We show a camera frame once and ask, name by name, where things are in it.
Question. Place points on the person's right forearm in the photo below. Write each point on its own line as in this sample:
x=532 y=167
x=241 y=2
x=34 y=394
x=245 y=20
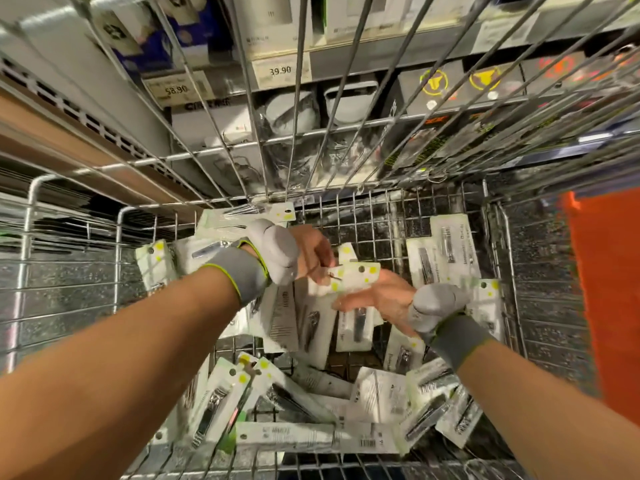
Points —
x=550 y=415

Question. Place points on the person's right hand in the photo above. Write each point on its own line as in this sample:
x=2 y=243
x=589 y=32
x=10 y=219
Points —
x=385 y=300

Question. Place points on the wooden post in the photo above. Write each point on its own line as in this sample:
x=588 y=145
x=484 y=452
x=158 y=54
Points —
x=50 y=145

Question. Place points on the grey wrist tracker band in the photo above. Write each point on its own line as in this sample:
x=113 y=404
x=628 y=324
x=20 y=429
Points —
x=440 y=315
x=265 y=250

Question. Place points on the person's left forearm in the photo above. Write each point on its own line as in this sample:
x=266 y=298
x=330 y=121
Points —
x=100 y=385

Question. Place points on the pile of packets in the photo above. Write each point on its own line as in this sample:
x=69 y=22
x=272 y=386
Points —
x=300 y=405

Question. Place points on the person's left hand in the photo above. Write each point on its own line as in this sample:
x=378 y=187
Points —
x=312 y=250

